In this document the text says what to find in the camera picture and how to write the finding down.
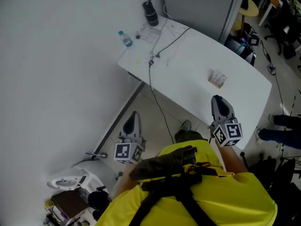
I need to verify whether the black office chair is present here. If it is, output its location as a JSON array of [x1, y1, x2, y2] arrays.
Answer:
[[263, 0, 301, 60]]

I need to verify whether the black mesh chair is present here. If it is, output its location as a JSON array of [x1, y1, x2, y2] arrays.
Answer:
[[240, 151, 301, 226]]

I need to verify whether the grey partition panel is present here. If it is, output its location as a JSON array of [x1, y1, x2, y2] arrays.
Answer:
[[160, 0, 248, 45]]

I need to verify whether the black camera device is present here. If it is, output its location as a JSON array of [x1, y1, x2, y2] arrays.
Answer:
[[87, 186, 112, 215]]

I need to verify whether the black equipment case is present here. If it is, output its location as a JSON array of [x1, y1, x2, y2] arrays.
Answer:
[[224, 33, 257, 67]]

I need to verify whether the yellow round table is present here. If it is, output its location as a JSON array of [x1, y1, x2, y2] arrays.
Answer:
[[237, 0, 260, 32]]

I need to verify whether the black insulated flask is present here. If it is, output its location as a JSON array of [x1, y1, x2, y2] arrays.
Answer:
[[142, 0, 159, 27]]

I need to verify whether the person's right forearm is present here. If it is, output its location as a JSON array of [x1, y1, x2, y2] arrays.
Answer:
[[215, 144, 250, 173]]

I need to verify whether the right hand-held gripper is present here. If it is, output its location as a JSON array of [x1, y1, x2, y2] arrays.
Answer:
[[209, 95, 243, 148]]

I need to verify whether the black power cable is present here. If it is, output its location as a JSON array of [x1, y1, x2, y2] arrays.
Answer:
[[148, 26, 191, 145]]

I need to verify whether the black floor cable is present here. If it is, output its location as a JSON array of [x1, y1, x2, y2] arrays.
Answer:
[[259, 40, 286, 116]]

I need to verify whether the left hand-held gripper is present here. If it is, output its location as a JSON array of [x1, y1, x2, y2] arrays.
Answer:
[[114, 111, 147, 165]]

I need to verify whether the clear plastic water bottle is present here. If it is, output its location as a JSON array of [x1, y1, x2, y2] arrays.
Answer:
[[118, 30, 134, 48]]

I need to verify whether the white plastic machine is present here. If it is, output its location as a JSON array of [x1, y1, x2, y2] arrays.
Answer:
[[46, 159, 118, 193]]

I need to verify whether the white power strip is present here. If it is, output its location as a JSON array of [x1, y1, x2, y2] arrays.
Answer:
[[148, 55, 169, 67]]

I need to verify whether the brown cardboard box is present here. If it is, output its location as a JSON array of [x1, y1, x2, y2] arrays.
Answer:
[[50, 189, 90, 222]]

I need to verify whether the person's yellow shirt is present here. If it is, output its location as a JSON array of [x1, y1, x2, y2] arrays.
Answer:
[[95, 139, 278, 226]]

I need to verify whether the black chest harness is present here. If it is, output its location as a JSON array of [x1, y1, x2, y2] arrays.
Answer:
[[128, 145, 218, 226]]

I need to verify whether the white cable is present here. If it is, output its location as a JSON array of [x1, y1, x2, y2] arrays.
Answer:
[[150, 4, 190, 56]]

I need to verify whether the person's dark trouser leg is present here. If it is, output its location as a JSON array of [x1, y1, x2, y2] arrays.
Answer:
[[174, 129, 205, 144]]

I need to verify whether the white desk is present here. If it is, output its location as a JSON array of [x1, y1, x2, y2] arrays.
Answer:
[[255, 0, 284, 27]]

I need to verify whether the person's left forearm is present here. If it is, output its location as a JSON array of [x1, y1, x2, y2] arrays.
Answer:
[[117, 163, 142, 196]]

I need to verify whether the black table leg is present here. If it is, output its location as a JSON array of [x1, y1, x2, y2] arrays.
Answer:
[[90, 81, 147, 160]]

